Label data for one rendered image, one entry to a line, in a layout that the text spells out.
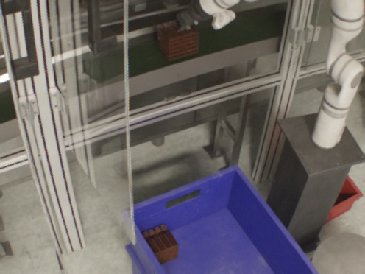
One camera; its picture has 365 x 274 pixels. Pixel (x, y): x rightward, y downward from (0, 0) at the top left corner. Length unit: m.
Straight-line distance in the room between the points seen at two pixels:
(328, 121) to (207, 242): 0.57
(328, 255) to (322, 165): 0.35
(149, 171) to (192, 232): 0.52
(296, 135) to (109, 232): 0.83
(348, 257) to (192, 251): 0.55
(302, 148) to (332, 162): 0.11
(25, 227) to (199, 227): 0.73
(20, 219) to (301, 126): 1.17
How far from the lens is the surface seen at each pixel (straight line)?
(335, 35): 1.23
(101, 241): 1.87
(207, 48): 1.56
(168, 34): 1.45
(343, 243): 1.68
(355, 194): 2.04
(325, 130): 1.45
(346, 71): 1.31
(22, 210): 2.00
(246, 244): 1.62
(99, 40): 0.73
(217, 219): 1.66
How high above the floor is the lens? 1.59
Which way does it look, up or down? 46 degrees down
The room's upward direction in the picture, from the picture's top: 4 degrees clockwise
